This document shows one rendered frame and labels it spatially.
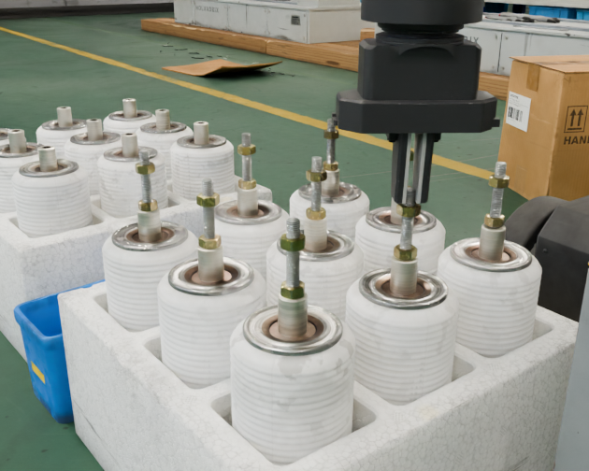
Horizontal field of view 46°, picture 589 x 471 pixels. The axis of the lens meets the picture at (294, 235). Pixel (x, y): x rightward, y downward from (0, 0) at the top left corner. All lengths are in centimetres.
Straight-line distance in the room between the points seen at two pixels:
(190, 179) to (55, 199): 21
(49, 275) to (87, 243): 6
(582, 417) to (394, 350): 15
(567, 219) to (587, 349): 43
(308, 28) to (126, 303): 328
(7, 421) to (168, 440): 35
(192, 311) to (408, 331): 18
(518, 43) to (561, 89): 137
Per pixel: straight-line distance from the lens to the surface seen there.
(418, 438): 57
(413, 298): 59
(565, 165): 162
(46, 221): 96
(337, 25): 402
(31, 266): 93
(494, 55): 300
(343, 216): 80
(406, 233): 58
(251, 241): 73
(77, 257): 95
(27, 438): 89
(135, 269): 68
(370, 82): 52
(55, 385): 86
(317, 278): 65
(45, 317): 93
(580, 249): 94
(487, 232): 67
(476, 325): 67
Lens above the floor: 51
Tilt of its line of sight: 22 degrees down
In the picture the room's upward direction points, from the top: straight up
